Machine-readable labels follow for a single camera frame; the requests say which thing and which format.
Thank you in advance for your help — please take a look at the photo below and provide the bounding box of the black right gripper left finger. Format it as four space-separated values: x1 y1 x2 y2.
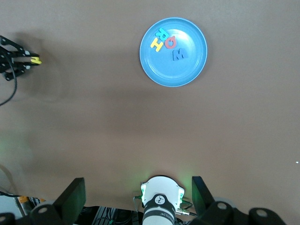
0 177 87 225

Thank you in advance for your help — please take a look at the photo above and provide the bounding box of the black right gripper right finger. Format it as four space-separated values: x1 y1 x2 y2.
189 175 290 225

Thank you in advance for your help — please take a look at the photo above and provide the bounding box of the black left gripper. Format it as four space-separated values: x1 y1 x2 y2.
0 35 40 82

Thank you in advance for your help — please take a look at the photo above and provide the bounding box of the yellow foam letter H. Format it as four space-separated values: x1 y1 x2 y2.
150 38 165 53

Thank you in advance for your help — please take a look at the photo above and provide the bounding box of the teal foam letter R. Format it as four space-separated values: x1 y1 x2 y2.
155 28 169 43

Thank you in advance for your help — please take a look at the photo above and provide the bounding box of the red foam letter Q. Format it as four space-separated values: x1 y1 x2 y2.
164 36 177 51

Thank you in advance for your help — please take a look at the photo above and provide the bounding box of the blue foam uppercase W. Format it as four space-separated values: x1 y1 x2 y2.
172 48 189 62

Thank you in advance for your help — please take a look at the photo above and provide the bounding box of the blue plate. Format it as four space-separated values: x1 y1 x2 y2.
139 17 208 88

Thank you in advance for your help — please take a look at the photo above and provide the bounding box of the brown table cover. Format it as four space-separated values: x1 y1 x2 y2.
0 0 300 211

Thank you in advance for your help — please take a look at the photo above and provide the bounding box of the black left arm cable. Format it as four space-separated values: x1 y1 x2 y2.
0 55 18 106

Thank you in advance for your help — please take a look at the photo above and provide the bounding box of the aluminium frame strut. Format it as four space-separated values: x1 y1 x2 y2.
14 196 32 218

